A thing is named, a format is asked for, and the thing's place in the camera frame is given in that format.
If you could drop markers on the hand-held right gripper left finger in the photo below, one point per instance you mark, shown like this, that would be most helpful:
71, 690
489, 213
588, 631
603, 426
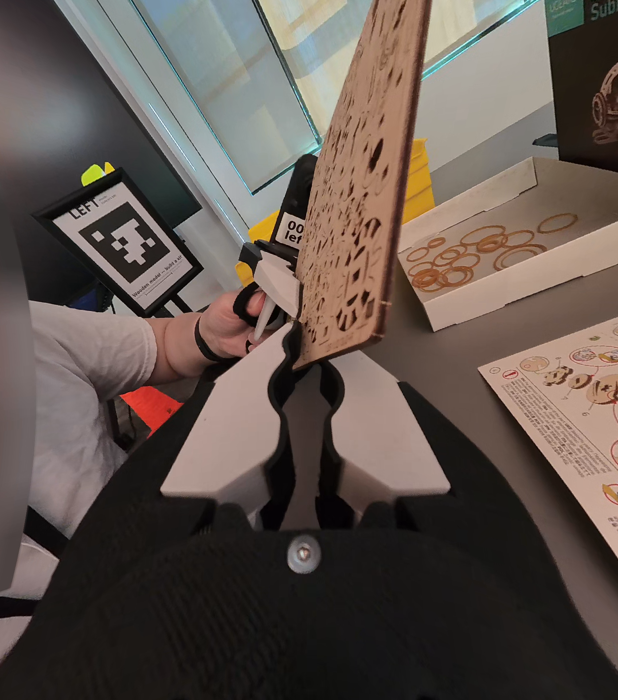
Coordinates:
227, 426

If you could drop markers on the large glass window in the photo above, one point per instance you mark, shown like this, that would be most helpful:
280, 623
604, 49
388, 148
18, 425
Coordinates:
221, 82

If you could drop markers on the black wristband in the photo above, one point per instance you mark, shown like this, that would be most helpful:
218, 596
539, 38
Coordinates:
202, 342

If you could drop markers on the white cardboard box tray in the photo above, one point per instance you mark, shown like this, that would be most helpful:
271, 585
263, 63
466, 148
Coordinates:
467, 311

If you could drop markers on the laser-cut wooden parts sheet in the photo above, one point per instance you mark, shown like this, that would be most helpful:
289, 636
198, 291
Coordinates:
363, 191

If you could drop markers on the orange flat object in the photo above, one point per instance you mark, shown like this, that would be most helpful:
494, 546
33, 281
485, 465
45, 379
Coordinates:
150, 407

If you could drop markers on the person's left forearm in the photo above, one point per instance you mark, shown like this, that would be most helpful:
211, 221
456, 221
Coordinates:
178, 350

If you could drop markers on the person's left hand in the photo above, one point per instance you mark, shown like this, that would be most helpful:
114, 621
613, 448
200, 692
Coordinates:
224, 328

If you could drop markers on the printed instruction booklet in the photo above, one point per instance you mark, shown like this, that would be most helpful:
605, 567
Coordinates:
560, 437

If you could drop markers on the person's white shirt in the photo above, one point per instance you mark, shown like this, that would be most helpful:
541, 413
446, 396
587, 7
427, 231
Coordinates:
90, 383

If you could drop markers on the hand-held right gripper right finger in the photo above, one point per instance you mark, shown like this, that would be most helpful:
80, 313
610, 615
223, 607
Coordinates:
391, 437

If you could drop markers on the black framed marker sign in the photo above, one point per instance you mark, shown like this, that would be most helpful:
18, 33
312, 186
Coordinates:
172, 268

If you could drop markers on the dark model kit box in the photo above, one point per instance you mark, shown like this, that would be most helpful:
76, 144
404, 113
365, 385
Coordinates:
577, 82

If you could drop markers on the yellow plastic bin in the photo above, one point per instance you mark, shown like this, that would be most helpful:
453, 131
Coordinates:
415, 180

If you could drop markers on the neon yellow paper flag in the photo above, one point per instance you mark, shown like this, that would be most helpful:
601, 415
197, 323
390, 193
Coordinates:
96, 175

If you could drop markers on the pile of tan rubber bands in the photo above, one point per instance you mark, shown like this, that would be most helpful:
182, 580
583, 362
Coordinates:
426, 279

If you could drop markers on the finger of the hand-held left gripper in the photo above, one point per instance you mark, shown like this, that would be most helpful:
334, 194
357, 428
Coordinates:
281, 290

